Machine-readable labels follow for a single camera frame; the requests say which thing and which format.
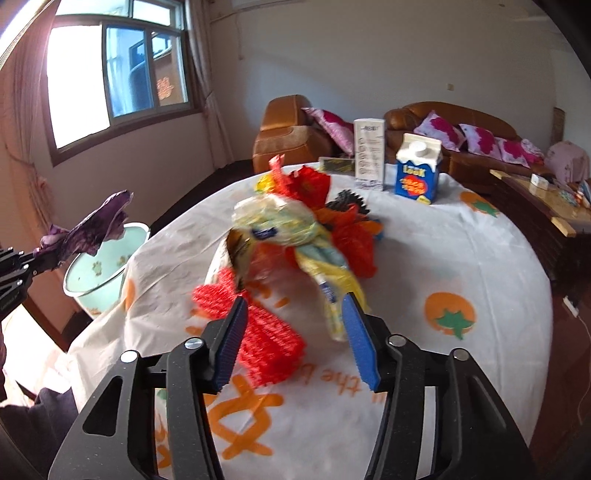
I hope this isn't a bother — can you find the white cable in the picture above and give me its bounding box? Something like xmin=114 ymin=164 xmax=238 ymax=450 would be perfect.
xmin=576 ymin=316 xmax=591 ymax=418

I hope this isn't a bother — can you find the tan leaning board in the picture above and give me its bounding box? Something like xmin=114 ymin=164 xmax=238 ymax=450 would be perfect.
xmin=553 ymin=107 xmax=567 ymax=148

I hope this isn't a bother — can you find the orange blue snack wrapper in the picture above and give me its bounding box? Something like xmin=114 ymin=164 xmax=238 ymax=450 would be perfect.
xmin=323 ymin=208 xmax=385 ymax=241

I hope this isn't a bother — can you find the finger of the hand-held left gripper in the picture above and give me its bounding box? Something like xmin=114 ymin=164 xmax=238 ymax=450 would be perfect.
xmin=0 ymin=271 xmax=37 ymax=320
xmin=0 ymin=246 xmax=62 ymax=274

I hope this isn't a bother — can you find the red plastic bag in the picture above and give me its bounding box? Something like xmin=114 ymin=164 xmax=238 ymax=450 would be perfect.
xmin=268 ymin=156 xmax=384 ymax=278

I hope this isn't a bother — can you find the pink flower pillow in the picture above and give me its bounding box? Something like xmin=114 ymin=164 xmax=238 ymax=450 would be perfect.
xmin=459 ymin=124 xmax=502 ymax=155
xmin=522 ymin=138 xmax=546 ymax=164
xmin=302 ymin=107 xmax=355 ymax=155
xmin=413 ymin=111 xmax=466 ymax=152
xmin=496 ymin=138 xmax=532 ymax=168

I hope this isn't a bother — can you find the red foam net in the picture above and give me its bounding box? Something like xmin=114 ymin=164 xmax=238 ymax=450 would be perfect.
xmin=191 ymin=268 xmax=308 ymax=386

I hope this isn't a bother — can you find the beige curtain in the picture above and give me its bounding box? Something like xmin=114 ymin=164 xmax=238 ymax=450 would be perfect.
xmin=0 ymin=41 xmax=57 ymax=252
xmin=187 ymin=0 xmax=235 ymax=168

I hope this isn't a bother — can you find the yellow plastic bag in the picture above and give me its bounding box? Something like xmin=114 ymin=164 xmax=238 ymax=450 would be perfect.
xmin=295 ymin=240 xmax=370 ymax=342

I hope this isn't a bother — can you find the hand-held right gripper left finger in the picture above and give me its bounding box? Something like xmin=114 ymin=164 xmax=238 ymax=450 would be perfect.
xmin=48 ymin=295 xmax=250 ymax=480

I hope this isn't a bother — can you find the dark wooden coffee table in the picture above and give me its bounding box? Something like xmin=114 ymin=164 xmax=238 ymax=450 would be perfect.
xmin=489 ymin=168 xmax=591 ymax=283

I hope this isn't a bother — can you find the purple wrapper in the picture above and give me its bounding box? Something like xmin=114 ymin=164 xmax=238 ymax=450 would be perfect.
xmin=41 ymin=190 xmax=134 ymax=271

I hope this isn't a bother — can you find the dark flat snack packet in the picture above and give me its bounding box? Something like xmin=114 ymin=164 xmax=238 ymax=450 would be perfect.
xmin=318 ymin=157 xmax=356 ymax=175

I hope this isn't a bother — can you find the brown paper wrapper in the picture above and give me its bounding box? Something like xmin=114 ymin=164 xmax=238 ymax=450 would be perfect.
xmin=205 ymin=231 xmax=259 ymax=289

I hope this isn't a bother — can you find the window with brown frame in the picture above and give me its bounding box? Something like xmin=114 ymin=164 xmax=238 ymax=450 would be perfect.
xmin=44 ymin=0 xmax=204 ymax=167

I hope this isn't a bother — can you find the brown leather armchair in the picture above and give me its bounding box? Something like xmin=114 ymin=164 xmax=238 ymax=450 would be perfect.
xmin=252 ymin=95 xmax=334 ymax=174

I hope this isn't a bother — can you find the clear plastic bag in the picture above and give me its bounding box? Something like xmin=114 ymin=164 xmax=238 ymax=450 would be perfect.
xmin=231 ymin=194 xmax=333 ymax=247

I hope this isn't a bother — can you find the pink cloth-covered chair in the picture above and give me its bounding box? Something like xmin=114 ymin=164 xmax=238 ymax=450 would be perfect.
xmin=546 ymin=141 xmax=590 ymax=185

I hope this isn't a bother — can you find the blue white milk carton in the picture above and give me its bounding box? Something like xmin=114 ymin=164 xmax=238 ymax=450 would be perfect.
xmin=394 ymin=133 xmax=444 ymax=205

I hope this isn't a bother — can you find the white tall carton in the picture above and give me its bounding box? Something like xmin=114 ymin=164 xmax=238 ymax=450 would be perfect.
xmin=353 ymin=119 xmax=386 ymax=192

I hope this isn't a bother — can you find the black foam net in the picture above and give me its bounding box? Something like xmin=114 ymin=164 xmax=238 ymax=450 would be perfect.
xmin=325 ymin=188 xmax=370 ymax=215

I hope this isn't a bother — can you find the brown leather sofa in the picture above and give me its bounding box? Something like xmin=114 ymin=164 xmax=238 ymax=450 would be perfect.
xmin=384 ymin=102 xmax=555 ymax=185

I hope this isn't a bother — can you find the mint green basin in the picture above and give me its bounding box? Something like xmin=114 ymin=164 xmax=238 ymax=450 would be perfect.
xmin=62 ymin=222 xmax=151 ymax=318

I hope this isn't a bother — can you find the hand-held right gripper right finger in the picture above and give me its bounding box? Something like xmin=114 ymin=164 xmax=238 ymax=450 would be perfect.
xmin=342 ymin=291 xmax=539 ymax=480

